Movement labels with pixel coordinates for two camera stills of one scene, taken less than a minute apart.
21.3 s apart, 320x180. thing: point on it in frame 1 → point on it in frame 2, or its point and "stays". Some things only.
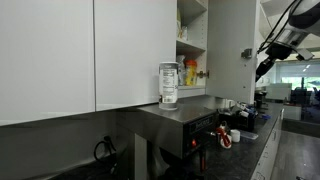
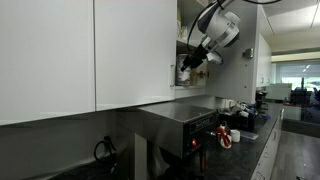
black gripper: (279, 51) → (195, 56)
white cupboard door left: (131, 39) stays
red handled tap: (226, 139) stays
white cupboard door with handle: (231, 48) stays
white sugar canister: (168, 86) → (182, 77)
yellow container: (190, 72) stays
